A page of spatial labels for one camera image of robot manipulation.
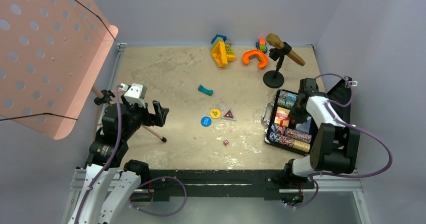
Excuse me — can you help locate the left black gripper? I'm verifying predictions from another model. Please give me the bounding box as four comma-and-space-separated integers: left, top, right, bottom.
121, 93, 168, 140

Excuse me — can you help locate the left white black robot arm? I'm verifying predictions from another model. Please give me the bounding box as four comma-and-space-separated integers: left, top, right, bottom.
69, 84, 169, 223

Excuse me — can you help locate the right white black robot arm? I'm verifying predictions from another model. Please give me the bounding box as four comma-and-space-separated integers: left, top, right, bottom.
281, 78, 360, 187

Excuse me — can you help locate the red Texas Hold'em card box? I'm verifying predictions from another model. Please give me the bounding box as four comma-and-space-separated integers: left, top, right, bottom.
273, 107, 290, 127

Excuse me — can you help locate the black poker set case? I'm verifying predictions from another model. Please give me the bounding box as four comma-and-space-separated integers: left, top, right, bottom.
265, 76, 356, 156

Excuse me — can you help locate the light blue poker chip stack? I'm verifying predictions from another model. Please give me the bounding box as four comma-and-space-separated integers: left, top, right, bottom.
284, 92, 297, 109

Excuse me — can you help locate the grey poker chip stack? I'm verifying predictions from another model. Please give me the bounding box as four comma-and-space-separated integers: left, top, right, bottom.
277, 91, 287, 107

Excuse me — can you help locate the blue ace card box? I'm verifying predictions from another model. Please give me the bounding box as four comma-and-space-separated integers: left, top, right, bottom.
295, 122, 311, 134

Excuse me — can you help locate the blue round dealer button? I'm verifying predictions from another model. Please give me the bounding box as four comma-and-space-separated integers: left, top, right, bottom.
200, 116, 212, 127

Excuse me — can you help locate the red white poker chip stack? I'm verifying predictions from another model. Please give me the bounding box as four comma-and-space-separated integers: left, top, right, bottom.
280, 128, 312, 148

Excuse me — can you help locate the teal curved block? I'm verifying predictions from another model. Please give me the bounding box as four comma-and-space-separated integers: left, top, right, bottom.
197, 84, 214, 96

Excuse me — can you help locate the orange horseshoe toy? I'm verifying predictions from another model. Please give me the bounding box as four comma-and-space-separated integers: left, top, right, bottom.
242, 49, 269, 69

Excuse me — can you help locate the yellow round dealer button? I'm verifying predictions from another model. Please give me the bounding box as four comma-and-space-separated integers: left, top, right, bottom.
210, 108, 222, 119

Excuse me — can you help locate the gold poker chip stack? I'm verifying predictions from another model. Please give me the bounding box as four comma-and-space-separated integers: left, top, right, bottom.
293, 140, 310, 153

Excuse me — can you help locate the blue white poker chip stack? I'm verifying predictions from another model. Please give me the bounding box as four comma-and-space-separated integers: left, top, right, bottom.
268, 124, 287, 143

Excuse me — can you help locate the gold toy microphone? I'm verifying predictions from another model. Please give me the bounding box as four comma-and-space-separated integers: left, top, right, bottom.
266, 33, 305, 66

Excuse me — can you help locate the clear round disc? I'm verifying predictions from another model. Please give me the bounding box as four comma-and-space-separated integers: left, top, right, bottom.
217, 101, 228, 110

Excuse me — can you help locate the colourful toy car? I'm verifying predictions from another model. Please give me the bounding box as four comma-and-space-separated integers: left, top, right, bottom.
255, 38, 268, 54

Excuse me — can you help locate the triangular red black button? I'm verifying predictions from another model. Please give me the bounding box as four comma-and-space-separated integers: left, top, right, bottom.
221, 108, 236, 121

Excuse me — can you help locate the yellow toy basket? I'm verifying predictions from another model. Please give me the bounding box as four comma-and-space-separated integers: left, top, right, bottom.
210, 40, 236, 68

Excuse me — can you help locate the blue toy house piece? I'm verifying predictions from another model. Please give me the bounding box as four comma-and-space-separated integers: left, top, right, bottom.
210, 34, 227, 45

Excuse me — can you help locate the pink perforated music stand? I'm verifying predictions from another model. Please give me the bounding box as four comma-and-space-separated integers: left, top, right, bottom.
0, 0, 167, 143

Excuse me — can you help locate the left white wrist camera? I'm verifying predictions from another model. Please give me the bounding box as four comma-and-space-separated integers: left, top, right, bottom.
117, 83, 147, 108

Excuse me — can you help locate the chrome case handle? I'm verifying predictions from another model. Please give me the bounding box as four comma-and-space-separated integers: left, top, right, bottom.
261, 102, 274, 126

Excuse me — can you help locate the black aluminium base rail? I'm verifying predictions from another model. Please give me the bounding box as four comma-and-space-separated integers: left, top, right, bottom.
143, 169, 315, 201

